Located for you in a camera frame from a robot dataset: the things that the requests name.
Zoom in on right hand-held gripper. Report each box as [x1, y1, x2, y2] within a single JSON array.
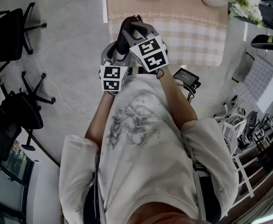
[[121, 22, 170, 73]]

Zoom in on black glasses case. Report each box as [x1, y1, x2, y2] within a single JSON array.
[[116, 14, 144, 56]]

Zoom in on black screen device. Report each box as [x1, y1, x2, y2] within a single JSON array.
[[173, 68, 202, 88]]

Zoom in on black side chair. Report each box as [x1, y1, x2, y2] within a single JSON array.
[[250, 34, 273, 51]]

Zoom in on black harness strap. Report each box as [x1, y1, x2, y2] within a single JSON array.
[[82, 153, 106, 224], [192, 163, 221, 224]]

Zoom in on white rack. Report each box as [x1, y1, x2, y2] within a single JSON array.
[[232, 148, 273, 205]]

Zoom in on white floor cable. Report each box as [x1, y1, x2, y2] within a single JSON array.
[[22, 52, 93, 121]]

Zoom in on white box with grid cloth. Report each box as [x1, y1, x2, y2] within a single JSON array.
[[232, 54, 273, 113]]

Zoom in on white flower bouquet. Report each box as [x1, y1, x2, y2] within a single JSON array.
[[228, 0, 264, 29]]

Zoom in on beige checked tablecloth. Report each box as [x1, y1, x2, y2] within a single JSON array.
[[105, 0, 228, 67]]

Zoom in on white office chair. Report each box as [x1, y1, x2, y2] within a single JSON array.
[[214, 105, 248, 157]]

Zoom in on person's neck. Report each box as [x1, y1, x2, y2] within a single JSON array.
[[131, 201, 205, 224]]

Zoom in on person's white printed t-shirt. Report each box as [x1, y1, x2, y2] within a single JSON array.
[[58, 73, 239, 224]]

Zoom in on person's right forearm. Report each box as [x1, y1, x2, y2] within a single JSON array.
[[159, 68, 199, 130]]

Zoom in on person's left forearm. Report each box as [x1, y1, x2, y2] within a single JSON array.
[[84, 91, 115, 147]]

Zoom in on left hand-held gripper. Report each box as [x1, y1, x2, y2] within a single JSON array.
[[98, 42, 133, 93]]

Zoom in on black office chair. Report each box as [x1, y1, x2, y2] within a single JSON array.
[[0, 71, 57, 168], [0, 1, 48, 67]]

